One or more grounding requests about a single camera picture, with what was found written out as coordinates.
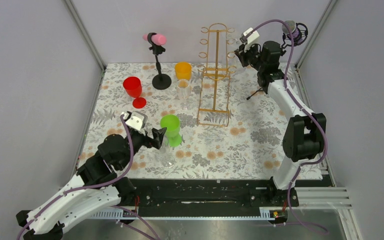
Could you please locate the clear wine glass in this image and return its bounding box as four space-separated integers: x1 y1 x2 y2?
176 79 192 110
217 30 236 75
157 137 176 168
230 36 248 75

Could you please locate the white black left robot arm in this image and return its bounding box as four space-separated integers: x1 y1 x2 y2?
16 126 167 240

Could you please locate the green plastic wine glass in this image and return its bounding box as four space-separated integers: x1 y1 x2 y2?
160 114 182 148

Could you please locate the red plastic wine glass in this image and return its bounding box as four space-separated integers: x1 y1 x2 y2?
122 76 147 109

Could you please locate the yellow plastic wine glass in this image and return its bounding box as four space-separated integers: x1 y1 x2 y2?
174 62 192 81

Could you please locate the tripod stand with purple microphone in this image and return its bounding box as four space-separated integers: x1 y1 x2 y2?
242 20 309 93

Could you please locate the black stand with pink microphone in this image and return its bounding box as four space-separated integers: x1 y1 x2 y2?
143 32 172 90

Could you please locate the floral patterned tablecloth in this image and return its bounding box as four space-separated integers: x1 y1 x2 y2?
77 63 288 179

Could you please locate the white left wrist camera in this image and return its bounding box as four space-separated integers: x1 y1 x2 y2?
120 111 148 132

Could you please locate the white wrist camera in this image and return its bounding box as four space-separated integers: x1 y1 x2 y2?
240 27 260 47
120 111 148 132

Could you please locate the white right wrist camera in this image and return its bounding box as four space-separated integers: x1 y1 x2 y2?
240 27 260 47

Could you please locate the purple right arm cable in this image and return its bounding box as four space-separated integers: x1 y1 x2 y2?
250 19 330 236

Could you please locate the gold wire wine glass rack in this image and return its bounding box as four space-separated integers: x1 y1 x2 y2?
197 23 235 127

